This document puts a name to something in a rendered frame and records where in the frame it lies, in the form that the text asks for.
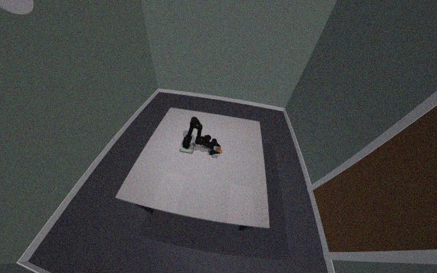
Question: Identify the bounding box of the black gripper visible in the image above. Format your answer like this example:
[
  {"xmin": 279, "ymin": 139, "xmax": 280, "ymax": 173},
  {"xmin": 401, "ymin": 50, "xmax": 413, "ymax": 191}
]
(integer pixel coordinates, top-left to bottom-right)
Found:
[{"xmin": 206, "ymin": 142, "xmax": 221, "ymax": 155}]

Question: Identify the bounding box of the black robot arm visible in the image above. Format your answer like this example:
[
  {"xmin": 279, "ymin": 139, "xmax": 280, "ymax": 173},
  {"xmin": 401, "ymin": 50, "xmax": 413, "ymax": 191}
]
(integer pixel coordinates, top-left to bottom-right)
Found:
[{"xmin": 182, "ymin": 117, "xmax": 217, "ymax": 149}]

